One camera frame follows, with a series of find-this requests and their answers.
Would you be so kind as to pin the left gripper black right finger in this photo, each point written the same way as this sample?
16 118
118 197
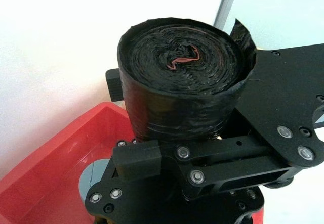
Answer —
248 200

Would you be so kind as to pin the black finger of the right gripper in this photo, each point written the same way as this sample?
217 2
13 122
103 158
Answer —
227 163
114 85

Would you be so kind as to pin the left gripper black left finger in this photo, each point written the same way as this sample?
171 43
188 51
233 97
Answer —
103 183

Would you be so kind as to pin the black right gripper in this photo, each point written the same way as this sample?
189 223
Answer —
281 87

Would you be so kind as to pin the black garbage bag roll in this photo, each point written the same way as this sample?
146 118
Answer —
177 102

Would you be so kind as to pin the grey round disc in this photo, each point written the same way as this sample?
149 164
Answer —
89 176

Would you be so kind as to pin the red plastic bin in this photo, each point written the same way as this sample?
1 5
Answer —
50 173

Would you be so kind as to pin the grey striped post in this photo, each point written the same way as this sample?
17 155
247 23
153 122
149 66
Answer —
226 4

